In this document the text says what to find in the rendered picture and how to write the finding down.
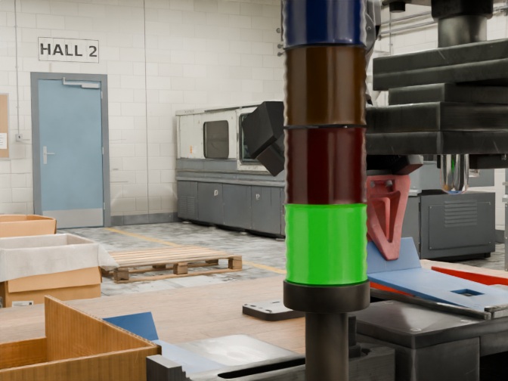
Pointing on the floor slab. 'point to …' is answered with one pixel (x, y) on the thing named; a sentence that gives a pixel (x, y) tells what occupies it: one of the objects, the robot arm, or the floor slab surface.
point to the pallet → (136, 257)
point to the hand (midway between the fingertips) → (387, 252)
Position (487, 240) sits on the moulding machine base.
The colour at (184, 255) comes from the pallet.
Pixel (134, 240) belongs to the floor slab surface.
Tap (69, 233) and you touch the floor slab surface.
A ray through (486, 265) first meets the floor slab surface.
